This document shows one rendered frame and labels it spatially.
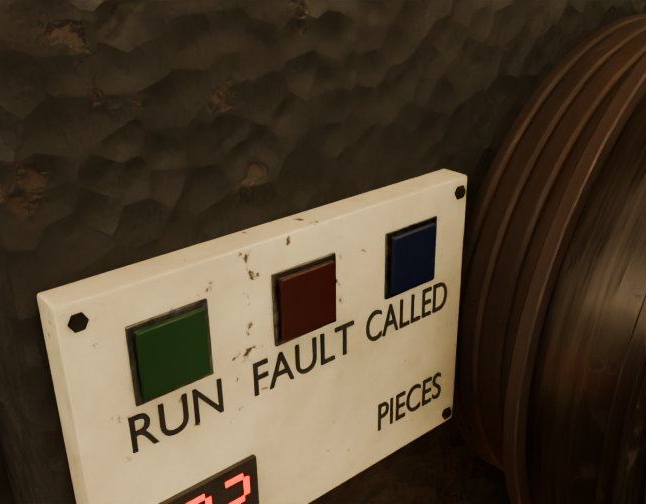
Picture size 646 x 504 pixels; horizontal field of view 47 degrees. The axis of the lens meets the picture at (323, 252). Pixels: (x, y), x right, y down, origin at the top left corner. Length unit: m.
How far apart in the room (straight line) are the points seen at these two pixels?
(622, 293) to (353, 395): 0.16
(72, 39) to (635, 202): 0.29
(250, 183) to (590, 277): 0.19
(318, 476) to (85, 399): 0.17
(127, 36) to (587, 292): 0.27
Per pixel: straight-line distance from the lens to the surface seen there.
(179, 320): 0.35
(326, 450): 0.46
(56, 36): 0.32
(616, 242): 0.43
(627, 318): 0.43
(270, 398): 0.41
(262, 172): 0.38
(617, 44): 0.56
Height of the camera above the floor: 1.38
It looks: 24 degrees down
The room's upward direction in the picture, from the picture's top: 1 degrees counter-clockwise
